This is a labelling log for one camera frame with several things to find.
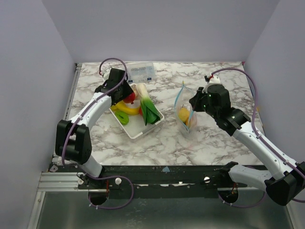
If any clear zip top bag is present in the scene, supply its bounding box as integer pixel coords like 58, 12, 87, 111
174, 81, 197, 137

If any aluminium side rail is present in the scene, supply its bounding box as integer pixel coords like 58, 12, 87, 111
52, 63, 82, 166

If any yellow toy banana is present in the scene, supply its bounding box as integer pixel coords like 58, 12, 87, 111
111, 101, 140, 115

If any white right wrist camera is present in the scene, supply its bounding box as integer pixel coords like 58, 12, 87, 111
202, 75, 222, 93

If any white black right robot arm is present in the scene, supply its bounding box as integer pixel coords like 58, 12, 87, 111
189, 84, 305, 206

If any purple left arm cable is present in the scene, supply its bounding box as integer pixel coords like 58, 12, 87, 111
61, 57, 135, 210

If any white toy leek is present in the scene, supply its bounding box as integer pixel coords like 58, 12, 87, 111
136, 83, 161, 125

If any red toy apple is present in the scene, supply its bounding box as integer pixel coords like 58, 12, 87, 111
123, 92, 136, 104

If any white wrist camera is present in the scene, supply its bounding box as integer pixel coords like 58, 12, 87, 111
102, 71, 110, 80
202, 75, 222, 93

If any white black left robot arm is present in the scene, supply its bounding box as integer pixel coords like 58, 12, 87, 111
55, 68, 133, 177

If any orange red toy mango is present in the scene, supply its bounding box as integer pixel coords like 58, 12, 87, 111
185, 112, 197, 129

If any yellow toy lemon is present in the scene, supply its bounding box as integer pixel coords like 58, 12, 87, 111
178, 106, 190, 123

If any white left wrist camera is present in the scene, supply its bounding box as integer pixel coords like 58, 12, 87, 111
102, 71, 110, 80

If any aluminium front rail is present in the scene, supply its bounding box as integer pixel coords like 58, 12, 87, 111
38, 171, 83, 191

